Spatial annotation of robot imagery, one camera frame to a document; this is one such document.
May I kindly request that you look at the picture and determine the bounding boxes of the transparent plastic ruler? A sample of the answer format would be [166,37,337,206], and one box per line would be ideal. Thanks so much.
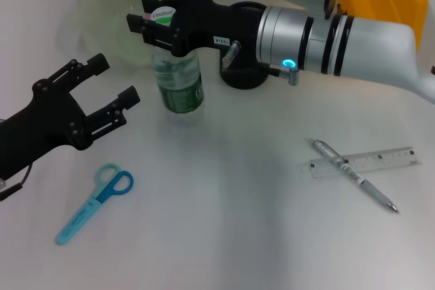
[298,146,422,181]

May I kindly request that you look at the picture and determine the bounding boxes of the black mesh pen holder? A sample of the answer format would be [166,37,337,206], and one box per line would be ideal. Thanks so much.
[219,1,270,90]

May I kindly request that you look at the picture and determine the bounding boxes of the green translucent fruit bowl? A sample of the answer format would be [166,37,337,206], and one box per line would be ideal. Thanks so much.
[56,0,201,75]

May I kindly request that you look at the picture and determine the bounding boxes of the clear grey ballpoint pen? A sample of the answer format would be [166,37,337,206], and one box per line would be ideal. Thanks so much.
[308,137,399,214]

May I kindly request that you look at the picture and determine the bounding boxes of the grey right gripper cable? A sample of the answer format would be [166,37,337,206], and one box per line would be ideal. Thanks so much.
[220,40,300,86]

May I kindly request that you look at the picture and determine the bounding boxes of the blue sheathed scissors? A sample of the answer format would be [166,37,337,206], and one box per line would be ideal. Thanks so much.
[55,163,135,246]

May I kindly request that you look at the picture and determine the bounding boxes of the clear green-label water bottle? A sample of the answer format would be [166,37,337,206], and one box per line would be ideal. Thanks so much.
[151,6,205,116]

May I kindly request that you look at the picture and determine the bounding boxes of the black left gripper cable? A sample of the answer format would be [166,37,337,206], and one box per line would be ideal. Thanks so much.
[0,164,35,202]

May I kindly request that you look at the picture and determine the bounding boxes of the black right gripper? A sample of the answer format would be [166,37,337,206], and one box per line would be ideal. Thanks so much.
[126,0,269,62]

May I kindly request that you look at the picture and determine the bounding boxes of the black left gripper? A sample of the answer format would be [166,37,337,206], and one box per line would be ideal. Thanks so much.
[0,52,141,182]

